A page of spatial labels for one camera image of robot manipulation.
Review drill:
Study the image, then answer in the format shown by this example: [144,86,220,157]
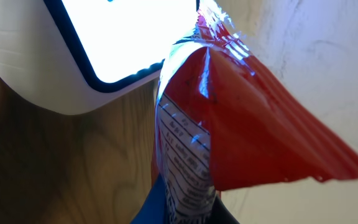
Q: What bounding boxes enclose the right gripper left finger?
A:
[131,175,167,224]

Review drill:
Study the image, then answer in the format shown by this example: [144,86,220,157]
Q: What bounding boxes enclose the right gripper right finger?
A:
[209,196,239,224]

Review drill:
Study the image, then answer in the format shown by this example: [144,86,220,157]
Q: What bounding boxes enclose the large red snack bag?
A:
[153,1,358,223]

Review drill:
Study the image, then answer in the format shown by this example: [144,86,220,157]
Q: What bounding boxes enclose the white barcode scanner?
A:
[0,0,198,115]

